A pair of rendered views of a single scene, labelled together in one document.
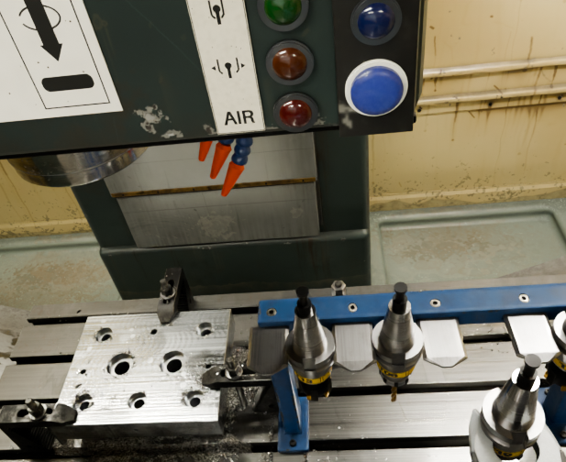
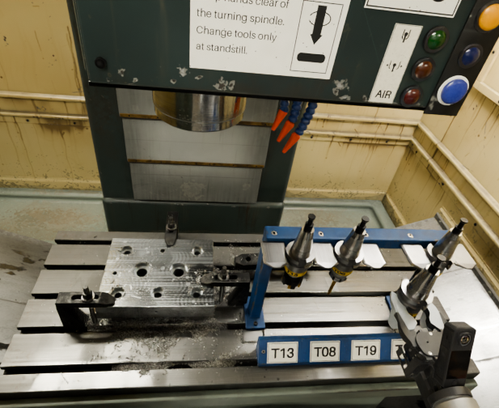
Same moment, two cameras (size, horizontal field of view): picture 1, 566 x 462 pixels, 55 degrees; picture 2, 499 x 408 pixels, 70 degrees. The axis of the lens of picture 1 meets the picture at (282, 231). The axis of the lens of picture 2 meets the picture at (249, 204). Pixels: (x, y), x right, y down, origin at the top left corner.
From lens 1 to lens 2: 0.29 m
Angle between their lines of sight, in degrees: 14
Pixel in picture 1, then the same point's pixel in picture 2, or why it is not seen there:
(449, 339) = (375, 254)
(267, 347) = (274, 252)
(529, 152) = (365, 171)
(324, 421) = (272, 311)
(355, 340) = (324, 252)
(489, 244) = (339, 222)
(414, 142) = (304, 156)
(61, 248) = (53, 199)
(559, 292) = (426, 234)
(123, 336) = (141, 252)
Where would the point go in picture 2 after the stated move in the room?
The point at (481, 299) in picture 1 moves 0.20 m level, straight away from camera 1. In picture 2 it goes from (389, 234) to (388, 186)
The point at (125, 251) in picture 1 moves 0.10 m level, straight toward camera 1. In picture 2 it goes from (122, 201) to (133, 218)
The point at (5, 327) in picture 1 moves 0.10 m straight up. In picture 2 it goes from (17, 248) to (9, 230)
